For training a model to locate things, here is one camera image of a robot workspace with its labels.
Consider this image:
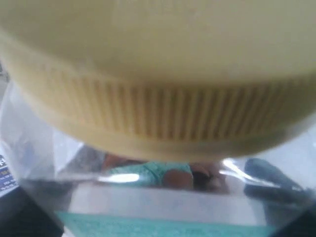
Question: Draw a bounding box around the clear jar with gold lid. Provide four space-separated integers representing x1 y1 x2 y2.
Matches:
0 0 316 237

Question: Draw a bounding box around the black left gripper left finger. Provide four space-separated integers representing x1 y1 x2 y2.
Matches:
0 187 64 237

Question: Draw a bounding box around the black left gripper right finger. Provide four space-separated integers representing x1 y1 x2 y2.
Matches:
271 203 316 237

